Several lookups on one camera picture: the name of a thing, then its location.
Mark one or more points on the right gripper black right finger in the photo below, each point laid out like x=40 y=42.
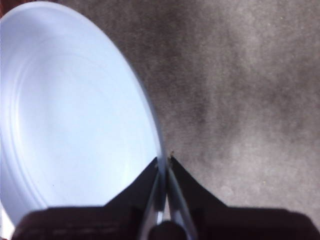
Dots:
x=237 y=225

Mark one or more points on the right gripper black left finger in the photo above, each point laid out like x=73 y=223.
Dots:
x=100 y=222

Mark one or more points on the blue round plate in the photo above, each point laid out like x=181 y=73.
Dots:
x=75 y=112

